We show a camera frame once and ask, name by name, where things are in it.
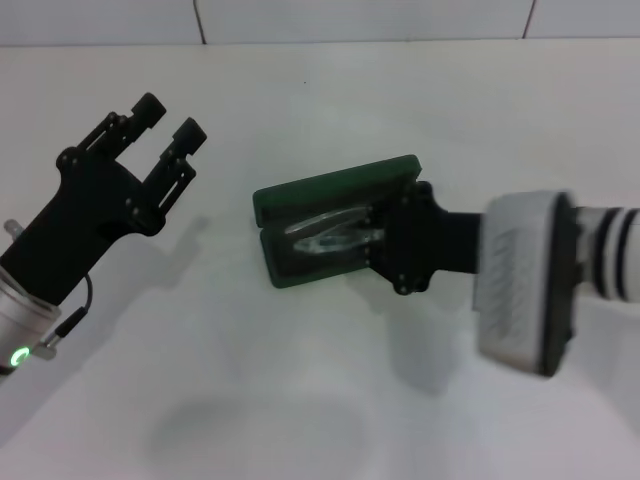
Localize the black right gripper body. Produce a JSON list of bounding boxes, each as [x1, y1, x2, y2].
[[384, 180, 489, 296]]

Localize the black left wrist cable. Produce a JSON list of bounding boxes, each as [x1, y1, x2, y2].
[[34, 272, 96, 360]]

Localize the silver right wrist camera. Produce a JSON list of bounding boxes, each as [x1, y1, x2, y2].
[[472, 189, 581, 379]]

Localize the clear white glasses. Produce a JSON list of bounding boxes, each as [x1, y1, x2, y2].
[[283, 208, 386, 259]]

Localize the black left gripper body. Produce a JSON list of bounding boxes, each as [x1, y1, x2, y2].
[[0, 145, 169, 305]]

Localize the green glasses case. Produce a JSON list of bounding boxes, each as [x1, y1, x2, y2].
[[251, 153, 424, 290]]

